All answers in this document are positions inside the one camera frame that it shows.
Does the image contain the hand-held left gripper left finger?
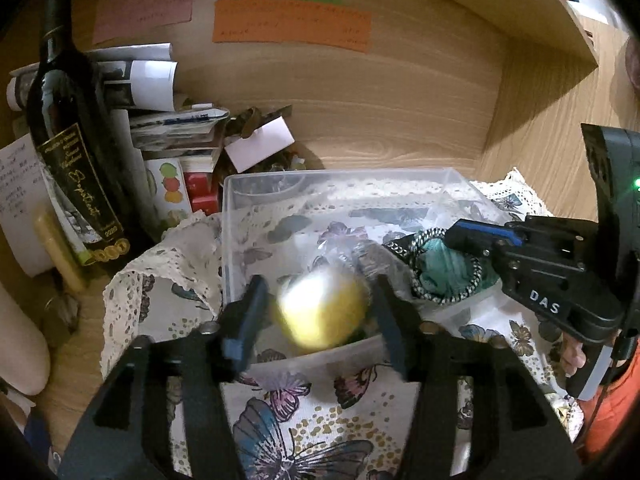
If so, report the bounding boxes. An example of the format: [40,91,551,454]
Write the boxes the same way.
[60,275,269,480]

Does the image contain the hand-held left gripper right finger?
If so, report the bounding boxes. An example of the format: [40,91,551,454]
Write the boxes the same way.
[369,274,583,480]

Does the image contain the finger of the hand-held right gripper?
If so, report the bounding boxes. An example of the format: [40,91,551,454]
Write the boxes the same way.
[444,218,526,258]

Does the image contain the green cloth with braided cord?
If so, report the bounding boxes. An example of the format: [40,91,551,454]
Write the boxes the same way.
[384,227,483,305]

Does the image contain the yellow soft ball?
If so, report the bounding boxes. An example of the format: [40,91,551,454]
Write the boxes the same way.
[274,266,368,351]

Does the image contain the clear plastic box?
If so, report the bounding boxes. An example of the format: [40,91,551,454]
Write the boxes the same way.
[221,167,506,367]

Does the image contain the person's right hand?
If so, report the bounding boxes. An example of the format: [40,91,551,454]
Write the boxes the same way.
[560,334,587,377]

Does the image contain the butterfly print lace cloth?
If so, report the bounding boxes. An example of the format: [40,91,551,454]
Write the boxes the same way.
[100,169,586,480]

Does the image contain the orange sleeve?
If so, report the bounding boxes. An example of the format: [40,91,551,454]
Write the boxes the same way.
[582,332,640,461]

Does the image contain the fruit print white box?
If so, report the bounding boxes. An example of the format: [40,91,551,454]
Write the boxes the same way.
[145,158,190,233]

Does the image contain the white folded card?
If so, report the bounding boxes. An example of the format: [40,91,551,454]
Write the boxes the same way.
[223,116,295,174]

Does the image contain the yellow tube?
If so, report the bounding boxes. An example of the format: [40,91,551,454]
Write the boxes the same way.
[33,210,89,292]

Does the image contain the stack of printed booklets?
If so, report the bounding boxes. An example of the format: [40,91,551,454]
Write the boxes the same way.
[129,104,232,157]

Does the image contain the wooden shelf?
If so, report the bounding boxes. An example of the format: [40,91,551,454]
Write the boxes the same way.
[350,0,601,183]

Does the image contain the dark wine bottle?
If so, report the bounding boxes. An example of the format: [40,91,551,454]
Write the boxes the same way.
[26,0,153,277]

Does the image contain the white handwritten paper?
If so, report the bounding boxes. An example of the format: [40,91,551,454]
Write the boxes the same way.
[0,132,56,278]

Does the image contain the rolled printed papers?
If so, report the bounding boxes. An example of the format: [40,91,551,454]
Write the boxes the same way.
[6,44,179,113]

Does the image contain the orange paper note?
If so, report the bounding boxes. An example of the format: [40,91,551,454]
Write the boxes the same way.
[212,0,373,53]

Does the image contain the pink paper note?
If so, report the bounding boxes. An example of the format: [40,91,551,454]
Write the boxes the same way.
[91,0,194,46]

